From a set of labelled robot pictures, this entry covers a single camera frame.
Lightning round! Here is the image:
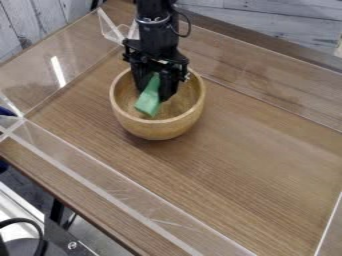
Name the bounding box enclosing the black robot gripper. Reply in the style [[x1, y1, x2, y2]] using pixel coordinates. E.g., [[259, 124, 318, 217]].
[[123, 14, 189, 102]]

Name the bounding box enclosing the green rectangular block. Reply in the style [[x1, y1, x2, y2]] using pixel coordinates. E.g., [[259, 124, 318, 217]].
[[135, 73, 160, 117]]

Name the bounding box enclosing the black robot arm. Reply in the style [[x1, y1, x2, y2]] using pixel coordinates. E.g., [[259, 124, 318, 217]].
[[123, 0, 191, 102]]

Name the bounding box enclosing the light wooden bowl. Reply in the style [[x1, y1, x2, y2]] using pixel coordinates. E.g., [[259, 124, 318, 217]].
[[109, 68, 205, 141]]

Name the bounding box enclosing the black table leg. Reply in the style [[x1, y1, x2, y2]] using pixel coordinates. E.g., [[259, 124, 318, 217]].
[[49, 199, 65, 224]]

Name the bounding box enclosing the clear acrylic front barrier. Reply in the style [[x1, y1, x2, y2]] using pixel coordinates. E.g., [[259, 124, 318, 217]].
[[0, 94, 256, 256]]

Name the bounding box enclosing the clear acrylic corner bracket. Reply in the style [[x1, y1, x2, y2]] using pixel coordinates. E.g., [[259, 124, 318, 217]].
[[96, 8, 140, 45]]

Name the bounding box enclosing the black cable loop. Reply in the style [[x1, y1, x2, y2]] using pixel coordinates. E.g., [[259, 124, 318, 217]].
[[0, 217, 48, 256]]

